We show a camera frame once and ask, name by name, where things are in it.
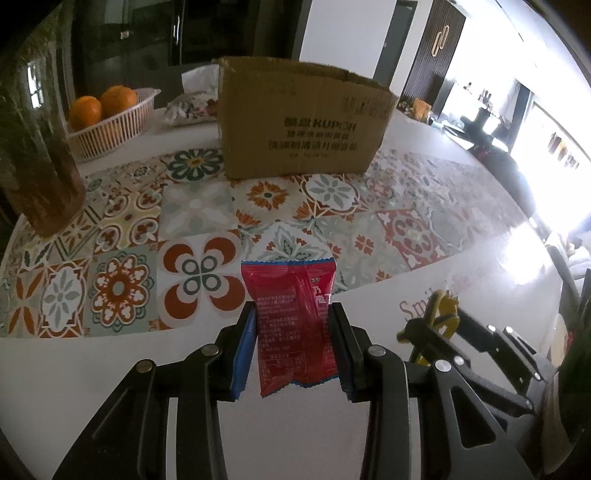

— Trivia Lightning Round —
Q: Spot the red snack bag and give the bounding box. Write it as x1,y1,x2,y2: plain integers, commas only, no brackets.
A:
242,258,338,397

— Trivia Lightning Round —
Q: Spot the patterned tile tablecloth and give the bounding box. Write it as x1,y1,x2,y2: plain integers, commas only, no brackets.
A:
1,114,561,479

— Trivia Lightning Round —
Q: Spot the brown cardboard box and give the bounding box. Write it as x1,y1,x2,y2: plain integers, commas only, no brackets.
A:
217,57,399,180

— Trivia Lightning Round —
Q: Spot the glass vase with dried flowers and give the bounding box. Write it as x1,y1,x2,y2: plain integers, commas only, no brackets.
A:
1,6,85,237

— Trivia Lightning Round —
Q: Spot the floral tissue pack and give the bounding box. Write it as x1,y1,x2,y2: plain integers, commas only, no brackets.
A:
164,63,219,127

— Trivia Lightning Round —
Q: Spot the white fruit basket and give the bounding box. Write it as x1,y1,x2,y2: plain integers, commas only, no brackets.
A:
66,88,161,163

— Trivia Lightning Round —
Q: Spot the orange fruit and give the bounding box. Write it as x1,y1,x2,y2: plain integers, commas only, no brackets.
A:
68,96,103,132
100,85,138,118

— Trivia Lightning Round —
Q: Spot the black glass cabinet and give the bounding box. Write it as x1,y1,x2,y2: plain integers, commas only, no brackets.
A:
62,0,311,108

